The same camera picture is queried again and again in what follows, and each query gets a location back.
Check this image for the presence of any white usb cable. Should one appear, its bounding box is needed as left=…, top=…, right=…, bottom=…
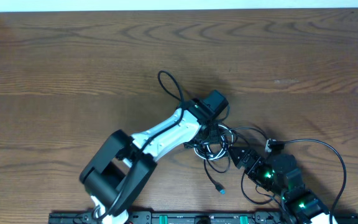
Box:
left=193, top=123, right=235, bottom=161

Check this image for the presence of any black usb cable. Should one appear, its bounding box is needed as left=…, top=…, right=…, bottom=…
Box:
left=194, top=123, right=279, bottom=206

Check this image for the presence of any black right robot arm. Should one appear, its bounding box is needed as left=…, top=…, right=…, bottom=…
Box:
left=228, top=146, right=337, bottom=223

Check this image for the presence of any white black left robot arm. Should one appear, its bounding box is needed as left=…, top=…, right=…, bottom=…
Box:
left=79, top=90, right=229, bottom=223

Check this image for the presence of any black left camera cable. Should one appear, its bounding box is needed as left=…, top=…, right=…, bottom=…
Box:
left=94, top=70, right=186, bottom=222

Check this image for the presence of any black camera cable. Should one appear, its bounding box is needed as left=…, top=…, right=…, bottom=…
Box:
left=272, top=138, right=347, bottom=224
left=94, top=70, right=186, bottom=222

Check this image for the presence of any black right camera cable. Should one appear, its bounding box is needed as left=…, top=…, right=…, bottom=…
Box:
left=272, top=138, right=347, bottom=224

